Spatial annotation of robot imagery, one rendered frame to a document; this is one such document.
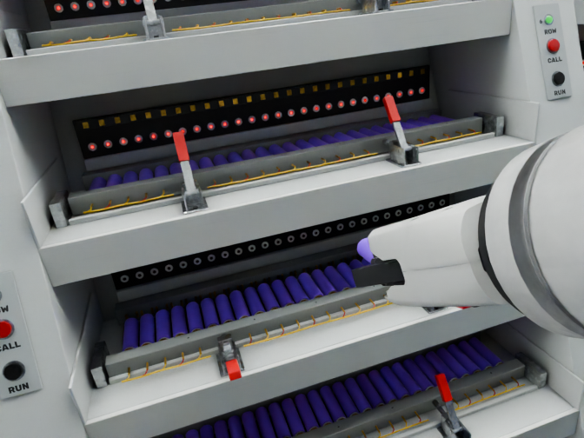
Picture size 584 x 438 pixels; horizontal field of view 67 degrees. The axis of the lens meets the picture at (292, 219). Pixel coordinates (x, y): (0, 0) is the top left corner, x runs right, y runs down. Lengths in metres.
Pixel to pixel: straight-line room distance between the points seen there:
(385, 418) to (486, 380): 0.16
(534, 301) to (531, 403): 0.57
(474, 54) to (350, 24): 0.25
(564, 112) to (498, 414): 0.42
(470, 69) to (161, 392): 0.62
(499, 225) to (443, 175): 0.40
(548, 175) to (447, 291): 0.07
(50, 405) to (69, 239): 0.17
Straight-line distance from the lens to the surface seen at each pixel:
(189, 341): 0.55
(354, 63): 0.77
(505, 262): 0.19
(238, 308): 0.60
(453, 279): 0.21
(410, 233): 0.23
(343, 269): 0.65
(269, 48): 0.53
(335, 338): 0.55
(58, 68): 0.52
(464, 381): 0.73
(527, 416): 0.74
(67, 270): 0.51
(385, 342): 0.57
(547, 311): 0.19
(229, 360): 0.50
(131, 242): 0.49
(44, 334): 0.52
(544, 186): 0.17
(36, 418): 0.55
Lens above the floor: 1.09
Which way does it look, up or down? 5 degrees down
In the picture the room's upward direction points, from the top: 12 degrees counter-clockwise
